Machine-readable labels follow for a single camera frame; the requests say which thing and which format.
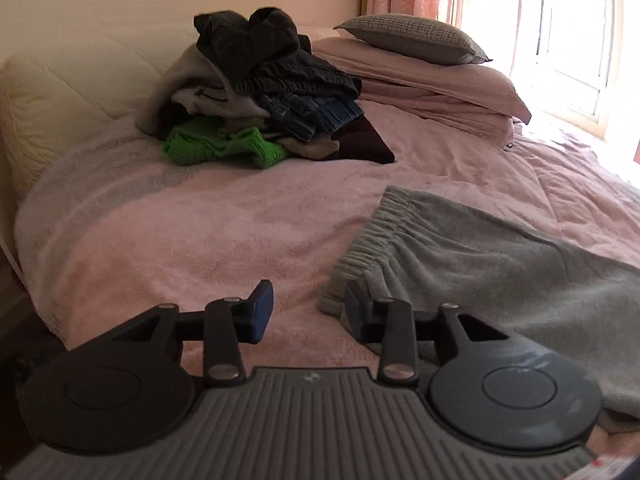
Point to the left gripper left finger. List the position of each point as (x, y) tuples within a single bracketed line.
[(229, 322)]

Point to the cream padded headboard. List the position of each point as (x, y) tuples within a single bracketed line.
[(54, 96)]

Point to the green knitted garment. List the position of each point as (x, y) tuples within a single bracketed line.
[(196, 143)]

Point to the folded pink sheet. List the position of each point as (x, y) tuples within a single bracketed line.
[(491, 120)]

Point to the light grey garment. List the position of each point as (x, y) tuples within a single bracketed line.
[(194, 86)]

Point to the grey sweatpants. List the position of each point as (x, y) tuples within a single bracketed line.
[(428, 250)]

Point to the dark maroon garment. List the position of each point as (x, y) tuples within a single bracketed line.
[(360, 141)]

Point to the pink pillow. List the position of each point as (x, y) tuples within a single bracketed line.
[(475, 84)]

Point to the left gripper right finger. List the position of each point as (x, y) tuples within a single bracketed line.
[(389, 323)]

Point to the black jacket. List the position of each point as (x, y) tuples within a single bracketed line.
[(265, 54)]

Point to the blue denim jeans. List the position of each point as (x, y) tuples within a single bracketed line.
[(303, 118)]

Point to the pink duvet cover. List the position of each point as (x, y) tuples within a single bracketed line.
[(113, 228)]

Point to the grey checked pillow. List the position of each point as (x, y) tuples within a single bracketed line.
[(427, 40)]

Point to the white window frame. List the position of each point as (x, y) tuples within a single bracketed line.
[(574, 62)]

